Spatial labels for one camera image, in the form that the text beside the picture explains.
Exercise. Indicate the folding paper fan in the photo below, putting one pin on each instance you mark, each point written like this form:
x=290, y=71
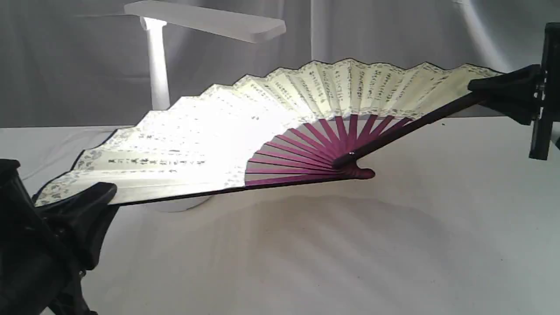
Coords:
x=293, y=126

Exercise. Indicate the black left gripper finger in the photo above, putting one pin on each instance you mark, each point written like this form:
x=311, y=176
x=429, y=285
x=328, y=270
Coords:
x=519, y=82
x=523, y=112

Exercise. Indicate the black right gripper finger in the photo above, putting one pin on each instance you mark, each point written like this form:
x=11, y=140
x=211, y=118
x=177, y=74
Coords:
x=25, y=227
x=82, y=221

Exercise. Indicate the white desk lamp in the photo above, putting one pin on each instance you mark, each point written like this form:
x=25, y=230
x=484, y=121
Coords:
x=154, y=15

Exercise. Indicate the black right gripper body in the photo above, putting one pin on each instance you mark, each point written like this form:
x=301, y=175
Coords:
x=35, y=281

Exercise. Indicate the grey backdrop curtain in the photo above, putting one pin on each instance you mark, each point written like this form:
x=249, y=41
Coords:
x=67, y=63

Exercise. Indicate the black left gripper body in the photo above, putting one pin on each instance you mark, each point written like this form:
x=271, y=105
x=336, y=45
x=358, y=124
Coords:
x=547, y=95

